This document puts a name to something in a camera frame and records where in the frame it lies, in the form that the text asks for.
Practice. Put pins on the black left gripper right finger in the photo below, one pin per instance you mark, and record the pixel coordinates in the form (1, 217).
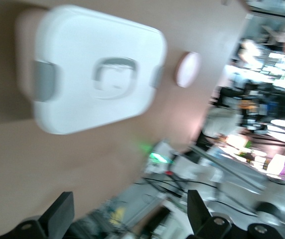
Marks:
(199, 219)

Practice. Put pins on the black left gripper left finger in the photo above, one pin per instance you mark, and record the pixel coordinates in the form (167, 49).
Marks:
(55, 216)

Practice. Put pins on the pale pink round plate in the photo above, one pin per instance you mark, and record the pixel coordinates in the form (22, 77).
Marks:
(188, 69)

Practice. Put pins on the white lidded storage box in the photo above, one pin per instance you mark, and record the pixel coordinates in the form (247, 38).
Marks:
(82, 49)

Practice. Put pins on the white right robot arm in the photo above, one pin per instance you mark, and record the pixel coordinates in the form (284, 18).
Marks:
(162, 149)

